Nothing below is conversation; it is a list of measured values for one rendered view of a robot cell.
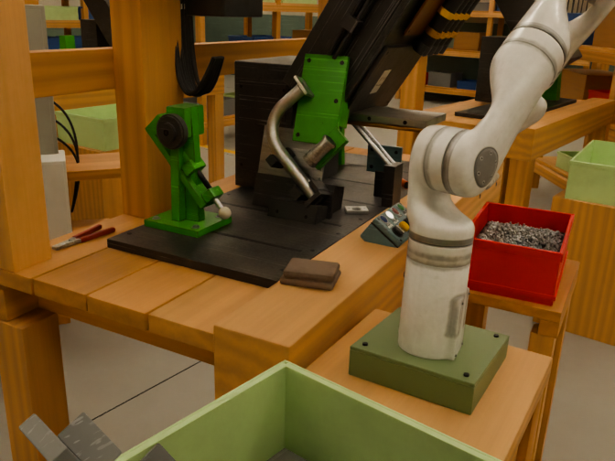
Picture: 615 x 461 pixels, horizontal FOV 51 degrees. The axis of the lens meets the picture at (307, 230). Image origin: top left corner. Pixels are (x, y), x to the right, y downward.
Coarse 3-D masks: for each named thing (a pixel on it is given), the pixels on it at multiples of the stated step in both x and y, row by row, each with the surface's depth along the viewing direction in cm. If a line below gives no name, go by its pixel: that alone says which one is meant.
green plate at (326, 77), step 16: (304, 64) 154; (320, 64) 152; (336, 64) 150; (320, 80) 152; (336, 80) 150; (304, 96) 154; (320, 96) 152; (336, 96) 150; (304, 112) 154; (320, 112) 152; (336, 112) 150; (304, 128) 154; (320, 128) 152
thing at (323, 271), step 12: (288, 264) 117; (300, 264) 118; (312, 264) 118; (324, 264) 118; (336, 264) 118; (288, 276) 115; (300, 276) 114; (312, 276) 114; (324, 276) 114; (336, 276) 117; (324, 288) 114
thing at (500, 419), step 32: (512, 352) 105; (352, 384) 95; (512, 384) 96; (544, 384) 100; (416, 416) 88; (448, 416) 88; (480, 416) 88; (512, 416) 89; (480, 448) 82; (512, 448) 84
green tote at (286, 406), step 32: (256, 384) 75; (288, 384) 79; (320, 384) 75; (192, 416) 68; (224, 416) 71; (256, 416) 76; (288, 416) 80; (320, 416) 76; (352, 416) 73; (384, 416) 70; (192, 448) 68; (224, 448) 73; (256, 448) 78; (288, 448) 82; (320, 448) 78; (352, 448) 74; (384, 448) 71; (416, 448) 68; (448, 448) 65
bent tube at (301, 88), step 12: (300, 84) 150; (288, 96) 152; (300, 96) 152; (312, 96) 152; (276, 108) 153; (288, 108) 154; (276, 120) 154; (276, 132) 154; (276, 144) 154; (276, 156) 154; (288, 156) 153; (288, 168) 152; (300, 168) 152; (300, 180) 151; (312, 192) 150
